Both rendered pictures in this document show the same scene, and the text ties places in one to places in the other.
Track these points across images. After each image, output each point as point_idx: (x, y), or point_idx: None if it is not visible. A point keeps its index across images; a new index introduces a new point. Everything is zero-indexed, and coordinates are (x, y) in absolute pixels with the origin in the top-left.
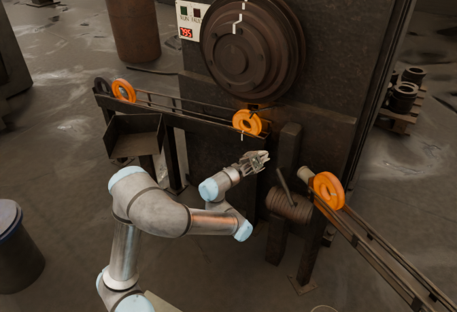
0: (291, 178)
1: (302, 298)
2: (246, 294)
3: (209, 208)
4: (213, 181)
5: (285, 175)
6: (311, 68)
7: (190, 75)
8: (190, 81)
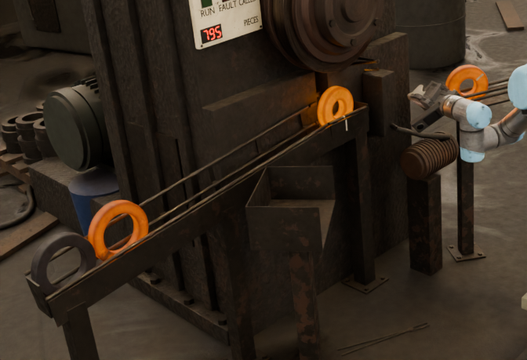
0: (375, 157)
1: (488, 255)
2: (481, 296)
3: (482, 141)
4: (476, 102)
5: (369, 158)
6: None
7: (230, 102)
8: (236, 109)
